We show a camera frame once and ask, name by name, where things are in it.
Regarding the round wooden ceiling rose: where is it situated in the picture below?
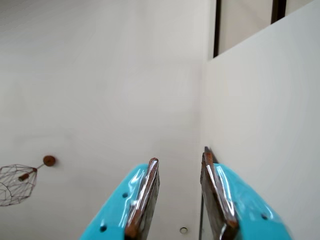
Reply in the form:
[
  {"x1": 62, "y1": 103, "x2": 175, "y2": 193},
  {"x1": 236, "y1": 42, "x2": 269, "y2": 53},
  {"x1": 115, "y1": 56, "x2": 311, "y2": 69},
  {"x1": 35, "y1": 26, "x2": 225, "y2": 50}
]
[{"x1": 42, "y1": 155, "x2": 56, "y2": 167}]

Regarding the dark frame post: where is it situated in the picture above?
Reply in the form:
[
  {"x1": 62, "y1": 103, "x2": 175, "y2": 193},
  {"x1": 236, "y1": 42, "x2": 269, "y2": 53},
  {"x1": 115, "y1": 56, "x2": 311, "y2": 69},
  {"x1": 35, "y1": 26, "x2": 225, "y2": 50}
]
[
  {"x1": 271, "y1": 0, "x2": 287, "y2": 25},
  {"x1": 213, "y1": 0, "x2": 223, "y2": 60}
]

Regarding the wire cage pendant lamp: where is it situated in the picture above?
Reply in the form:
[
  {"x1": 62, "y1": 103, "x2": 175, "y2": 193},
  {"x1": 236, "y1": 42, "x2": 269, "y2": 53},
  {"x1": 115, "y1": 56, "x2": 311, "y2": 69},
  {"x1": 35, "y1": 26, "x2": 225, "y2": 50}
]
[{"x1": 0, "y1": 162, "x2": 46, "y2": 207}]

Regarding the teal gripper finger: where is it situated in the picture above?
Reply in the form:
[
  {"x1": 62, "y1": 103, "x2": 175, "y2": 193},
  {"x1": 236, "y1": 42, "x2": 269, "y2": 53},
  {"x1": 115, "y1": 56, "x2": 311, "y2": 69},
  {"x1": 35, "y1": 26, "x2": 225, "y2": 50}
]
[
  {"x1": 79, "y1": 157, "x2": 161, "y2": 240},
  {"x1": 201, "y1": 151, "x2": 294, "y2": 240}
]

